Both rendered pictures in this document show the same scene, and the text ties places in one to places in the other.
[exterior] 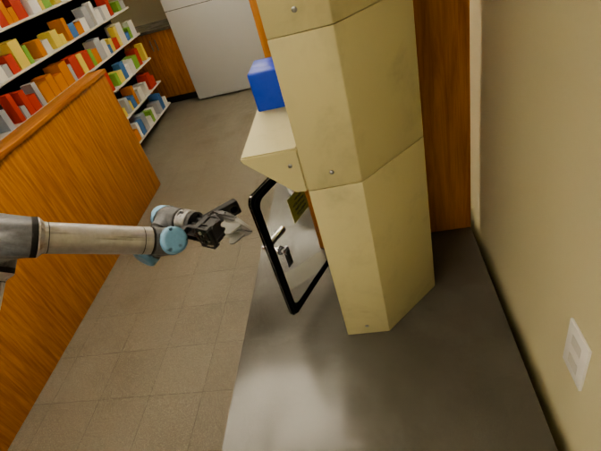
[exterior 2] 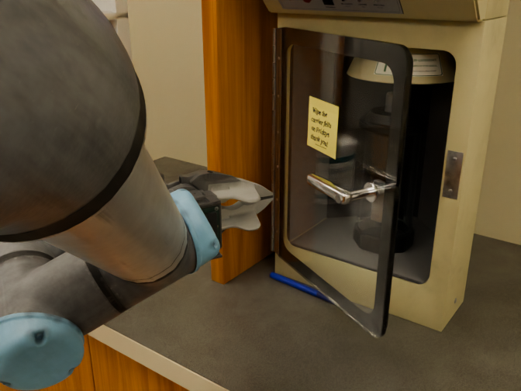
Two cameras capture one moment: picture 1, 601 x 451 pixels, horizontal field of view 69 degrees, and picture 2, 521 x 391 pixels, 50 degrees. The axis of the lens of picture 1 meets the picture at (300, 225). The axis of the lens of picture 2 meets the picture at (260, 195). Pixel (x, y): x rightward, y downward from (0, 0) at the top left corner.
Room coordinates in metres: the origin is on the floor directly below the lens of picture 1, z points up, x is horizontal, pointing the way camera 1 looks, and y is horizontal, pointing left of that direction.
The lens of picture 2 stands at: (0.74, 0.76, 1.47)
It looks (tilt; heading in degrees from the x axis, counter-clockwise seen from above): 22 degrees down; 292
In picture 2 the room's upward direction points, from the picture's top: straight up
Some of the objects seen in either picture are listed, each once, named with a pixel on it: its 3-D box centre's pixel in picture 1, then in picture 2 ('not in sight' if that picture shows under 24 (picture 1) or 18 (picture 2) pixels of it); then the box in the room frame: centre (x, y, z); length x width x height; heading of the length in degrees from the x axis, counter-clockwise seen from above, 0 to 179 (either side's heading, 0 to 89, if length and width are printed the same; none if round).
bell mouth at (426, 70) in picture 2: not in sight; (406, 57); (0.86, -0.17, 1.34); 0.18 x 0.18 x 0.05
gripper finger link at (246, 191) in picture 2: (233, 227); (245, 195); (0.99, 0.18, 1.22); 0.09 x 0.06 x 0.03; 50
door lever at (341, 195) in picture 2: not in sight; (339, 186); (0.90, 0.07, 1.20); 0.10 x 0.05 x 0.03; 140
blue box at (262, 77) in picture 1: (275, 81); not in sight; (1.02, -0.04, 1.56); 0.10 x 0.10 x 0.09; 76
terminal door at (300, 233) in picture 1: (301, 226); (327, 174); (0.94, 0.00, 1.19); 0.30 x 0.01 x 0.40; 140
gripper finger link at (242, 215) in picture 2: (237, 236); (245, 218); (0.99, 0.18, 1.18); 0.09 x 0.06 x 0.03; 50
